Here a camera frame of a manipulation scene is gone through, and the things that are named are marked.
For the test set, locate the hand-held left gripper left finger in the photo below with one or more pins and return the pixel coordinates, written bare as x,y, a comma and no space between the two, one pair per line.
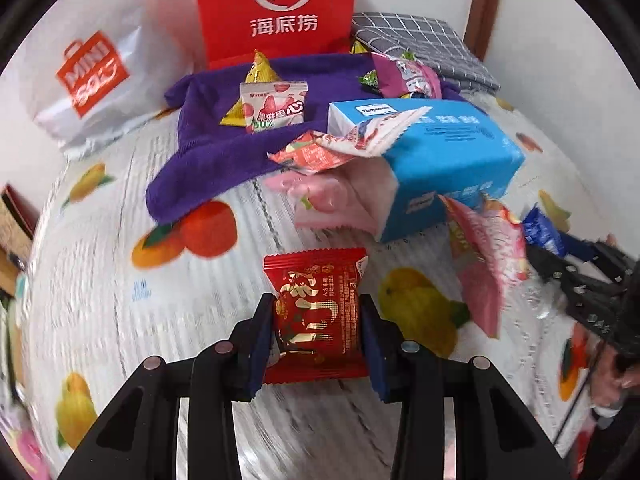
260,360

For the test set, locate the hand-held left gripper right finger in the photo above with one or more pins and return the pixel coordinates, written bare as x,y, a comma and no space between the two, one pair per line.
374,355

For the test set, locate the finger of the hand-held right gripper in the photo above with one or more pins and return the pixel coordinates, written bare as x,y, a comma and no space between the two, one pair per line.
600,260
575,292

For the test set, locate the blue snack packet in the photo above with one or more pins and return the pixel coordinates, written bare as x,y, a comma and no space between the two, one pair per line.
542,230

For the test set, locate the red snack packet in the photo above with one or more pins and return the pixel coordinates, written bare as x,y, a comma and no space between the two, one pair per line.
315,310

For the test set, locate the pink yellow-edged snack packet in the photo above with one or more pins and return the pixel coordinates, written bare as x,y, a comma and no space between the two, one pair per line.
400,75
480,280

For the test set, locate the purple towel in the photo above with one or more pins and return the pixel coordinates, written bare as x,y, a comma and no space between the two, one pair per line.
210,170

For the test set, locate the green triangular snack packet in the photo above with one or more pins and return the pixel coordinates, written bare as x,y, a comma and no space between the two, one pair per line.
370,79

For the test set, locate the yellow triangular snack packet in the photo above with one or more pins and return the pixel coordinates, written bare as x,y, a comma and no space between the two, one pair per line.
260,67

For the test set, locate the person's right hand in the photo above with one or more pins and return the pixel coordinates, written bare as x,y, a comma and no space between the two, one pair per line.
607,380

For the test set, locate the blue tissue box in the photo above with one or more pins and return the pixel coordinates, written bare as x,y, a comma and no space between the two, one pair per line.
450,160

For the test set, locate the grey checked folded cloth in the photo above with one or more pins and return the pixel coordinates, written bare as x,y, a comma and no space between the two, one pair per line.
430,45

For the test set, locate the white plastic bag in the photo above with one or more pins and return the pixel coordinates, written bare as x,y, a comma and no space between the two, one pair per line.
125,95

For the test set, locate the yellow green packet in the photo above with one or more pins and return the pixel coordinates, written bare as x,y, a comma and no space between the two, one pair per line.
357,47

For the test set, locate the red paper bag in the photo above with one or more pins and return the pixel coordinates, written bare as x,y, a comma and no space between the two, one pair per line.
275,10

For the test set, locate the brown wooden door frame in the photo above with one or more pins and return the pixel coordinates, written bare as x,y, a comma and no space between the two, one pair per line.
482,10

